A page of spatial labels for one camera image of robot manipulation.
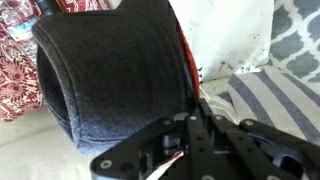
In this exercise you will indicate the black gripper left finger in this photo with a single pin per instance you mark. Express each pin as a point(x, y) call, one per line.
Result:
point(136, 157)

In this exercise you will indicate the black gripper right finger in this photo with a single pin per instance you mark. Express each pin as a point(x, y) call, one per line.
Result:
point(298, 157)

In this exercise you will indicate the black felt hat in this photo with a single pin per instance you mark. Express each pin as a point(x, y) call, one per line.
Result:
point(107, 74)

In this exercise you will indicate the red sparkly hat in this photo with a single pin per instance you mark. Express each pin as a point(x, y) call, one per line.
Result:
point(192, 69)

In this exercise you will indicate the striped grey towel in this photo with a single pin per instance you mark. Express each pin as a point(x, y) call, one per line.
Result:
point(274, 98)

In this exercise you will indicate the cream sofa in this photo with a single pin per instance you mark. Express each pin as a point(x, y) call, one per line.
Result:
point(33, 147)

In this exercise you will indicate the red patterned folded cloth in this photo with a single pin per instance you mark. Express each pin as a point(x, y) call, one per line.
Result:
point(19, 87)

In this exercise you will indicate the grey white patterned pillow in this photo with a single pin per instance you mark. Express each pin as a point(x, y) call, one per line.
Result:
point(295, 38)

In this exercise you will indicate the clear plastic water bottle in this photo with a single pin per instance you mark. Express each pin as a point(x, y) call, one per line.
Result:
point(17, 18)

